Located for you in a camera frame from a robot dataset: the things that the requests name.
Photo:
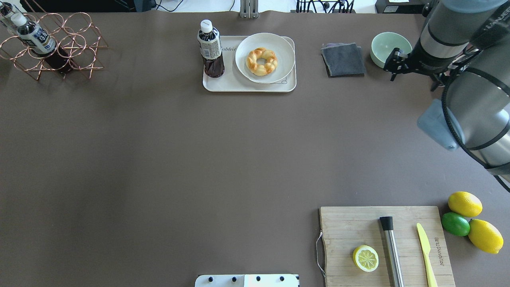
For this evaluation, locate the aluminium frame post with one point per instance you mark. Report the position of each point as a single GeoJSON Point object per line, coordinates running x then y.
{"type": "Point", "coordinates": [249, 9]}

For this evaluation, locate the twisted glazed donut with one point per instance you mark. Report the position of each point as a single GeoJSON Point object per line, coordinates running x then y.
{"type": "Point", "coordinates": [261, 61]}

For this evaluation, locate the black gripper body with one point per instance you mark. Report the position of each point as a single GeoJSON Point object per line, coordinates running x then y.
{"type": "Point", "coordinates": [412, 60]}

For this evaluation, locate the dark drink bottle on tray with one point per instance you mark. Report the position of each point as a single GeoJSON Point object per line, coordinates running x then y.
{"type": "Point", "coordinates": [210, 47]}

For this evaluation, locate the grey folded cloth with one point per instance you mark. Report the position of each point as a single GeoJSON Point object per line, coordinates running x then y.
{"type": "Point", "coordinates": [343, 59]}

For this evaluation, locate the whole lemon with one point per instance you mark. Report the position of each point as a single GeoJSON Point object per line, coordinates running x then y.
{"type": "Point", "coordinates": [466, 204]}
{"type": "Point", "coordinates": [485, 236]}

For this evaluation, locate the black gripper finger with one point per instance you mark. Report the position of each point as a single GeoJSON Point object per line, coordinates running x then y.
{"type": "Point", "coordinates": [438, 80]}
{"type": "Point", "coordinates": [396, 63]}

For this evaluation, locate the whole lemon near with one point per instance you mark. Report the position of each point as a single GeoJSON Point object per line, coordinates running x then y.
{"type": "Point", "coordinates": [485, 236]}

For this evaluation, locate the whole lemon far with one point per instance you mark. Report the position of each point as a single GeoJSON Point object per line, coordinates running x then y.
{"type": "Point", "coordinates": [466, 204]}

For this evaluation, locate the yellow plastic knife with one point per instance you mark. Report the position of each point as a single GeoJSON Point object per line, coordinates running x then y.
{"type": "Point", "coordinates": [426, 248]}

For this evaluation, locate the copper wire bottle rack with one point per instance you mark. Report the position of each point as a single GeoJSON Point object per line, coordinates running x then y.
{"type": "Point", "coordinates": [78, 41]}

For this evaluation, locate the dark bottle in rack front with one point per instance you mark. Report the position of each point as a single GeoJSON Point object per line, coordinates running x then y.
{"type": "Point", "coordinates": [42, 44]}

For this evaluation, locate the white round plate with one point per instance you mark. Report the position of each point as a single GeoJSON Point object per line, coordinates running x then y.
{"type": "Point", "coordinates": [282, 48]}

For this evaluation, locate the dark bottle in rack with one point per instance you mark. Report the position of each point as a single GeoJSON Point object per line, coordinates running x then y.
{"type": "Point", "coordinates": [7, 10]}
{"type": "Point", "coordinates": [42, 44]}

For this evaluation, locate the green lime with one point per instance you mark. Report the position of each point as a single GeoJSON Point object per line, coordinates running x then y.
{"type": "Point", "coordinates": [455, 224]}

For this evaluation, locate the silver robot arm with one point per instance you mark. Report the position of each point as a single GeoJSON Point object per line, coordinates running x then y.
{"type": "Point", "coordinates": [464, 47]}

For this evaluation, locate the white serving tray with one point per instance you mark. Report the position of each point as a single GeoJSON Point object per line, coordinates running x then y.
{"type": "Point", "coordinates": [237, 78]}

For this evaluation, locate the mint green bowl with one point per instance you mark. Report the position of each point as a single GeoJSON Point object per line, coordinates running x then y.
{"type": "Point", "coordinates": [384, 43]}

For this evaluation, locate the steel muddler black tip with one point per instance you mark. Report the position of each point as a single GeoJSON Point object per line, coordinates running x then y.
{"type": "Point", "coordinates": [393, 257]}

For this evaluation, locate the dark bottle in rack rear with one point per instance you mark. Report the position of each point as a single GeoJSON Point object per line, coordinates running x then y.
{"type": "Point", "coordinates": [7, 10]}

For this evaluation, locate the lemon half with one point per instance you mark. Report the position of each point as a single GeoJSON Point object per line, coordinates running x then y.
{"type": "Point", "coordinates": [366, 258]}

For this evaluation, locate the bamboo cutting board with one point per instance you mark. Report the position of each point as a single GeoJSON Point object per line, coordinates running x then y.
{"type": "Point", "coordinates": [344, 228]}

